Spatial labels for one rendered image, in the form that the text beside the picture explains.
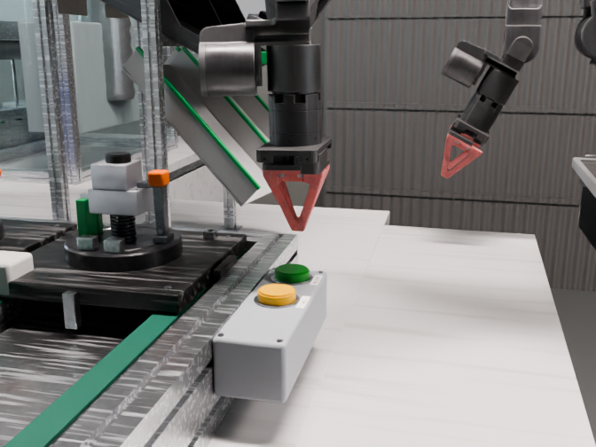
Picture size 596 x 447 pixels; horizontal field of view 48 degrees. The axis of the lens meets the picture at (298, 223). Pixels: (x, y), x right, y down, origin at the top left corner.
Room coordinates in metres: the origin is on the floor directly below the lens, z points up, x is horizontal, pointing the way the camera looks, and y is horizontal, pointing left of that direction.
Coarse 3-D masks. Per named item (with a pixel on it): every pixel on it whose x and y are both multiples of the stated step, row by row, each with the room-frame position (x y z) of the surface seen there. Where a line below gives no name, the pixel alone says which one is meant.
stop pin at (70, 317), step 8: (64, 296) 0.67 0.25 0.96; (72, 296) 0.67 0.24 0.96; (64, 304) 0.67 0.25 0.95; (72, 304) 0.67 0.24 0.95; (64, 312) 0.67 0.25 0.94; (72, 312) 0.67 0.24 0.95; (80, 312) 0.68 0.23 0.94; (72, 320) 0.67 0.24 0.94; (80, 320) 0.67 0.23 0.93; (72, 328) 0.67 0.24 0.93
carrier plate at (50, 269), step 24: (192, 240) 0.85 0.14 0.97; (216, 240) 0.85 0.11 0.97; (240, 240) 0.86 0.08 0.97; (48, 264) 0.75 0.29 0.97; (168, 264) 0.75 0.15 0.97; (192, 264) 0.75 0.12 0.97; (216, 264) 0.77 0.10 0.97; (24, 288) 0.69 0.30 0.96; (48, 288) 0.69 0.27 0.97; (72, 288) 0.68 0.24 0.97; (96, 288) 0.68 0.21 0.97; (120, 288) 0.67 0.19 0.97; (144, 288) 0.67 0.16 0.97; (168, 288) 0.67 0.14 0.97; (192, 288) 0.69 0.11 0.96
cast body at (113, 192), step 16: (112, 160) 0.78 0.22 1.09; (128, 160) 0.79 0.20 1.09; (96, 176) 0.78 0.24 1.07; (112, 176) 0.77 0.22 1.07; (128, 176) 0.77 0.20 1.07; (96, 192) 0.78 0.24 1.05; (112, 192) 0.77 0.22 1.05; (128, 192) 0.77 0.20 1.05; (144, 192) 0.79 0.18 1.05; (96, 208) 0.78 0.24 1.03; (112, 208) 0.77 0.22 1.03; (128, 208) 0.77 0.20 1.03; (144, 208) 0.78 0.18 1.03
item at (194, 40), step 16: (112, 0) 1.05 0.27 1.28; (128, 0) 1.04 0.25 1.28; (160, 0) 1.02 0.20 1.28; (176, 0) 1.15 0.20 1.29; (192, 0) 1.14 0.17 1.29; (208, 0) 1.13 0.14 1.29; (176, 16) 1.16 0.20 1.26; (192, 16) 1.14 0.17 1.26; (208, 16) 1.13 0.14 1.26; (176, 32) 1.01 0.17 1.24; (192, 32) 1.00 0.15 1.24; (192, 48) 1.00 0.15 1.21
